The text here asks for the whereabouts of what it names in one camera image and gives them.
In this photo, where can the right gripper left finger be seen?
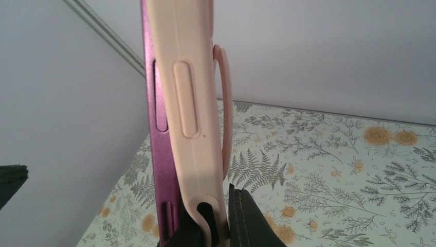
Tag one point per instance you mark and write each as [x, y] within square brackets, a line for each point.
[177, 228]

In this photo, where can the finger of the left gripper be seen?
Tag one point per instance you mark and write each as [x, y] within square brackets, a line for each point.
[12, 178]

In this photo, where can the floral patterned table mat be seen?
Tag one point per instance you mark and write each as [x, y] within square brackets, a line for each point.
[332, 180]

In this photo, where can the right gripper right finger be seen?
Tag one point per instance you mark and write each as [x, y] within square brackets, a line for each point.
[248, 227]

